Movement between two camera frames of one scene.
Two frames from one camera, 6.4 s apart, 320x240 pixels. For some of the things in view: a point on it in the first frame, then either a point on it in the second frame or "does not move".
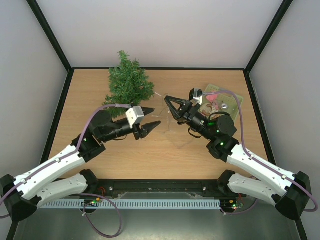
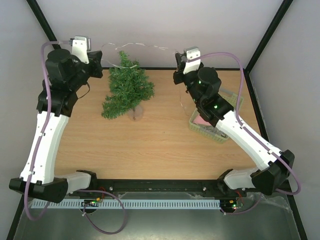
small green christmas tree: x=128 y=84 does not move
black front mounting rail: x=158 y=186 does not move
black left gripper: x=145 y=131 → x=95 y=58
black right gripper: x=187 y=112 → x=179 y=72
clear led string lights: x=167 y=108 → x=134 y=65
